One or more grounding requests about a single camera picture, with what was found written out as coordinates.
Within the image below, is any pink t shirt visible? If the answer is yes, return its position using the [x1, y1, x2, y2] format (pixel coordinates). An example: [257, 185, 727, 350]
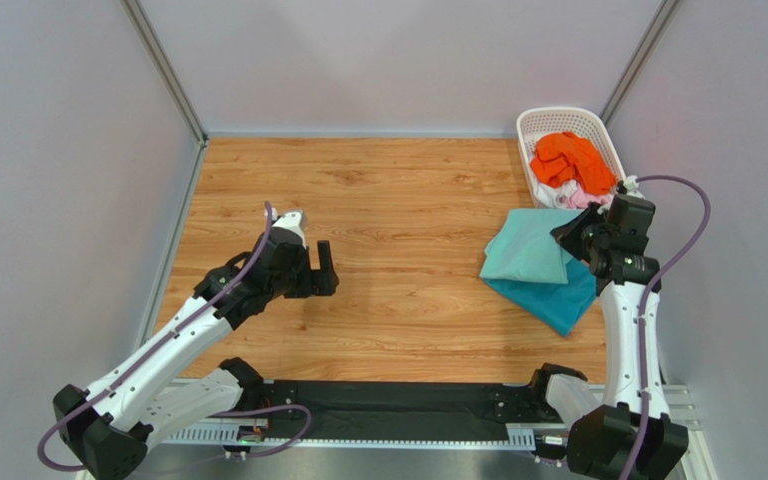
[557, 180, 614, 209]

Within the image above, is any orange t shirt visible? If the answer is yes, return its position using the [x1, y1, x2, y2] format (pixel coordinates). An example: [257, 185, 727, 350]
[530, 131, 616, 196]

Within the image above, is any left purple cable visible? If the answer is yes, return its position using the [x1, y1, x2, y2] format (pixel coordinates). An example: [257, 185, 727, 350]
[36, 200, 314, 474]

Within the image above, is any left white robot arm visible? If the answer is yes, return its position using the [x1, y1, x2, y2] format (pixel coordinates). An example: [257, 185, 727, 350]
[53, 223, 339, 479]

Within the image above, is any teal green t shirt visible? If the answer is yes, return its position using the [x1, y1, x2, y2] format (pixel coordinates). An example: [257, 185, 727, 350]
[479, 208, 590, 285]

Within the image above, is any blue t shirt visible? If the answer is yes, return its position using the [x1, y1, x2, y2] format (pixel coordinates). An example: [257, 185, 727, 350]
[483, 260, 597, 337]

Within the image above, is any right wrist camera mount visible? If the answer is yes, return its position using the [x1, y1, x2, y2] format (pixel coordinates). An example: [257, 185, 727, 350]
[613, 175, 645, 199]

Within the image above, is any white t shirt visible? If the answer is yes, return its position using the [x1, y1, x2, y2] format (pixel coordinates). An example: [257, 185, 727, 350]
[532, 180, 579, 209]

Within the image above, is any aluminium frame rail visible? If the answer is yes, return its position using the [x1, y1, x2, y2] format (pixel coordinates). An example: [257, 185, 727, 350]
[94, 375, 701, 449]

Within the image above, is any white plastic laundry basket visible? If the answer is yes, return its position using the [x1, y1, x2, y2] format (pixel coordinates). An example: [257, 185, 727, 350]
[516, 106, 627, 208]

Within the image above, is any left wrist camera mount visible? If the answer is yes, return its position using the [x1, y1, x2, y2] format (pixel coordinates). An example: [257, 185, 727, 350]
[272, 209, 307, 247]

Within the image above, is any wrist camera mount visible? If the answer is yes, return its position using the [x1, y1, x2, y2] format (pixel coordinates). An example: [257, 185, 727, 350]
[613, 175, 645, 199]
[272, 209, 307, 247]

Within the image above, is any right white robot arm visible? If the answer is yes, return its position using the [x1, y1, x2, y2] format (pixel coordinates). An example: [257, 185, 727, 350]
[532, 194, 689, 479]

